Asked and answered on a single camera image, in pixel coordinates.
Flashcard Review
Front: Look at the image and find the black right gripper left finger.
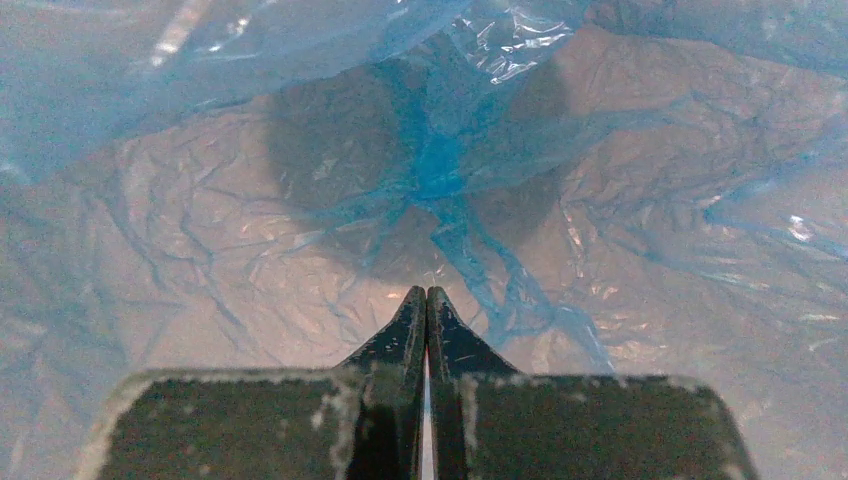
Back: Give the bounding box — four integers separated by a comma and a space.
74, 286, 426, 479

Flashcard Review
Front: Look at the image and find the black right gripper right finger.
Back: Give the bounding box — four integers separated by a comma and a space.
426, 287, 758, 479

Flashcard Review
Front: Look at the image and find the blue plastic trash bag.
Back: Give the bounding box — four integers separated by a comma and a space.
1, 1, 847, 479

